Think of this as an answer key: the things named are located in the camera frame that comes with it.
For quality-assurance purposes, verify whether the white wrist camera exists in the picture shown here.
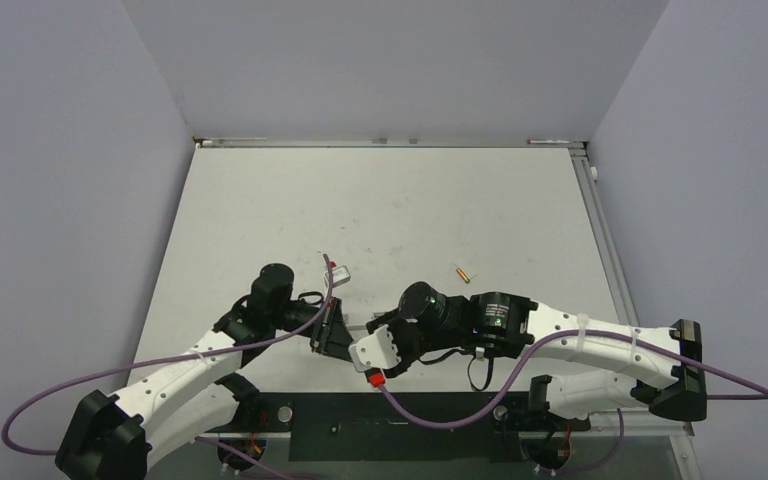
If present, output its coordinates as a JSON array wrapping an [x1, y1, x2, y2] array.
[[348, 325, 402, 372], [325, 262, 351, 288]]

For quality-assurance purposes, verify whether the aluminium frame rail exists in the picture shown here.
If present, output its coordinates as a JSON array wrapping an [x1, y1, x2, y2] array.
[[569, 142, 693, 439]]

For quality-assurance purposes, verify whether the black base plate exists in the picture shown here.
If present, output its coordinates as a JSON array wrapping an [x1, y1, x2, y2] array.
[[215, 392, 591, 463]]

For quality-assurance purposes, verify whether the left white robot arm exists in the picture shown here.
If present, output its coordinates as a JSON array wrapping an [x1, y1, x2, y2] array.
[[55, 262, 340, 479]]

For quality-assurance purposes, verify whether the gold AAA battery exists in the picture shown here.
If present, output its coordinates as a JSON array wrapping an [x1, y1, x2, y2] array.
[[455, 264, 472, 284]]

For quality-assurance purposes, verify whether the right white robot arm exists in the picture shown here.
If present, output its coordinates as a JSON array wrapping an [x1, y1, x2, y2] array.
[[348, 282, 707, 428]]

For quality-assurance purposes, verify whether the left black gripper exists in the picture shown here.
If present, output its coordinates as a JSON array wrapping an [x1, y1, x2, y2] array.
[[271, 296, 354, 362]]

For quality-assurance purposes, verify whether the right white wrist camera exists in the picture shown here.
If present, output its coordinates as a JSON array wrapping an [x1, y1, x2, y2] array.
[[348, 325, 402, 372]]

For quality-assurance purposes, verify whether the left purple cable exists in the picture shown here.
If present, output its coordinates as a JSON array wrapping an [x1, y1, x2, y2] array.
[[0, 252, 336, 478]]

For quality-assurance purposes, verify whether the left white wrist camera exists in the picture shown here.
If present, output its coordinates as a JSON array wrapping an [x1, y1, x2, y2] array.
[[325, 262, 351, 288]]

